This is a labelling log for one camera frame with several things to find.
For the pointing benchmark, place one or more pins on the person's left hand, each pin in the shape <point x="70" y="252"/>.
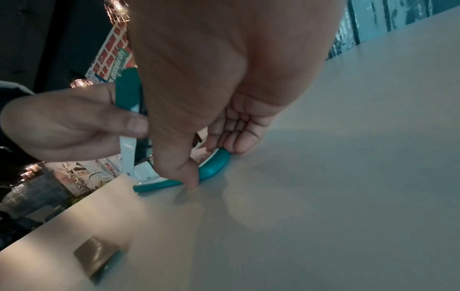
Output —
<point x="61" y="125"/>

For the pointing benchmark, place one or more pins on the person's right hand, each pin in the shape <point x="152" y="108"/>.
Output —
<point x="215" y="56"/>

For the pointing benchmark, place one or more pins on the teal and white stapler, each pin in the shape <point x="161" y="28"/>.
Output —
<point x="215" y="167"/>

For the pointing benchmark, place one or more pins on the person's left forearm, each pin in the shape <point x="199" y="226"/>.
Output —
<point x="10" y="88"/>

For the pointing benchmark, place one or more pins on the colourful printed picture board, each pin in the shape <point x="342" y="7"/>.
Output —
<point x="86" y="176"/>

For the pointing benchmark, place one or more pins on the red and white printed poster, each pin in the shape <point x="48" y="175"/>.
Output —
<point x="111" y="56"/>

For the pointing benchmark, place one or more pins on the small brown tape piece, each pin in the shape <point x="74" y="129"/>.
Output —
<point x="97" y="255"/>

